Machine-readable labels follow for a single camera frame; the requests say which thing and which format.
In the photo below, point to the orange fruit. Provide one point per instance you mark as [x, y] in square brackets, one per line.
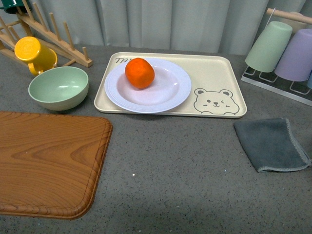
[139, 73]

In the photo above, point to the green bowl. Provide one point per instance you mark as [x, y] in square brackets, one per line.
[60, 88]

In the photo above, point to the yellow mug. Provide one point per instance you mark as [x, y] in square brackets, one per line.
[36, 55]

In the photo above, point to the blue cup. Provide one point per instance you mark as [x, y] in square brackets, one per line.
[309, 82]

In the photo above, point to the purple cup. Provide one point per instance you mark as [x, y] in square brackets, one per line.
[296, 61]

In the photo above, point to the beige bear tray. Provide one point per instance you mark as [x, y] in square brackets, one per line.
[214, 92]

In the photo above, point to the white cup rack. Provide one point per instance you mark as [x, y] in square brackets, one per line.
[297, 90]

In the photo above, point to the white round plate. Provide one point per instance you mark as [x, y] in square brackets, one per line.
[171, 87]

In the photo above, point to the wooden cutting board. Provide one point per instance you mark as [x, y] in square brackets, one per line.
[50, 164]

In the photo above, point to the wooden dish rack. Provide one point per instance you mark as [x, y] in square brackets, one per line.
[31, 21]

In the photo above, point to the dark green mug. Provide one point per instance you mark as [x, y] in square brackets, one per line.
[11, 6]

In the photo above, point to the grey folded cloth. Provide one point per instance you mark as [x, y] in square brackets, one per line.
[271, 146]

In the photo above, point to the green cup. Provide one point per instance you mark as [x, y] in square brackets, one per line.
[269, 47]

